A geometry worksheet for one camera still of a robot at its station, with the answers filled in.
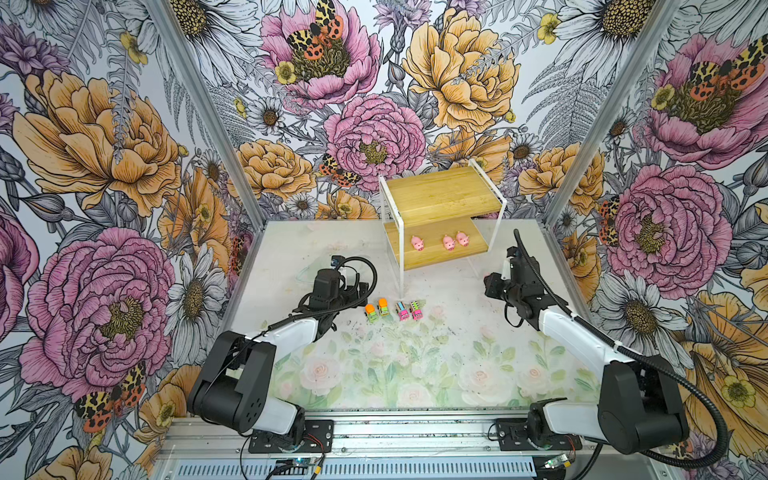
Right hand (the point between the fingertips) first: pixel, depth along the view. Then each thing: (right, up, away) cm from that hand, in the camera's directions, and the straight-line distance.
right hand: (487, 287), depth 89 cm
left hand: (-40, -2, +3) cm, 40 cm away
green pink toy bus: (-20, -8, +5) cm, 22 cm away
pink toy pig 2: (-11, +13, +2) cm, 17 cm away
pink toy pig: (-20, +13, +2) cm, 24 cm away
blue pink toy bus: (-25, -8, +5) cm, 27 cm away
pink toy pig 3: (-7, +15, +3) cm, 16 cm away
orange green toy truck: (-35, -9, +4) cm, 36 cm away
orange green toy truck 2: (-31, -7, +7) cm, 32 cm away
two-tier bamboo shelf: (-16, +19, -12) cm, 28 cm away
